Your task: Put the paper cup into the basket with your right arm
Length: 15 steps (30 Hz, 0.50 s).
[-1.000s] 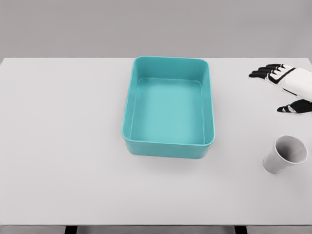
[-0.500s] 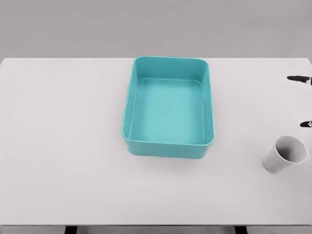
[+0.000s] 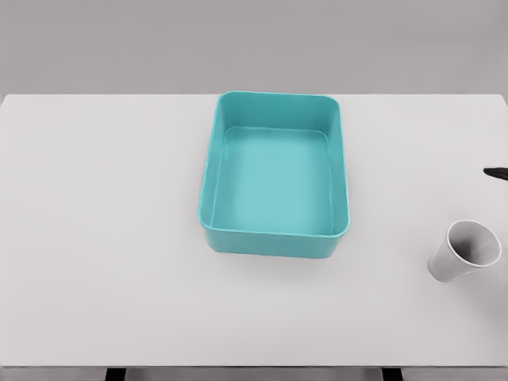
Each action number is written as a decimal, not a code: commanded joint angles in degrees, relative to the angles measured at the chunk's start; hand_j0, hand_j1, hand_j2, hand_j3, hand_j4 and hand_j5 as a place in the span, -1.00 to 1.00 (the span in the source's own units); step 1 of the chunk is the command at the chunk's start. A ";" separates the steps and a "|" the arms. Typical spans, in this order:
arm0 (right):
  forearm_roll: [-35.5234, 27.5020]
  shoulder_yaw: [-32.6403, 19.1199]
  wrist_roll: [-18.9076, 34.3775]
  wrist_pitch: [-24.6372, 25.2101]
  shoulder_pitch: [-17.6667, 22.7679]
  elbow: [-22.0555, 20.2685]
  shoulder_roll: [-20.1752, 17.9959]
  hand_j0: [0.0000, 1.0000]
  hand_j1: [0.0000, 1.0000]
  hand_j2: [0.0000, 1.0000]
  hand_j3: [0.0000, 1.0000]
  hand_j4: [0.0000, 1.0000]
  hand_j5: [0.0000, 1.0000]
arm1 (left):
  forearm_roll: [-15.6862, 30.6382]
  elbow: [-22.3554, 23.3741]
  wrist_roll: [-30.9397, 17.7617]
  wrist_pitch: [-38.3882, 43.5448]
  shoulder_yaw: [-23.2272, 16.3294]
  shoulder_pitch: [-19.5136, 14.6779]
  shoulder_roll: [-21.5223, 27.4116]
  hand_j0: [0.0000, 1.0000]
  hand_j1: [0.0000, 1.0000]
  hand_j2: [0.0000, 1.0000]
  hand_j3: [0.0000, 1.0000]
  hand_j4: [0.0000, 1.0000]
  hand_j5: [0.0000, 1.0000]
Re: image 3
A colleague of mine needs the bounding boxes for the white paper cup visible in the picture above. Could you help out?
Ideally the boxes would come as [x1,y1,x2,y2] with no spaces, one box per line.
[427,219,503,283]

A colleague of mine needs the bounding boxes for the teal plastic basket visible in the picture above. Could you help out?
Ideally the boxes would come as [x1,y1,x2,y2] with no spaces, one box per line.
[196,90,351,260]

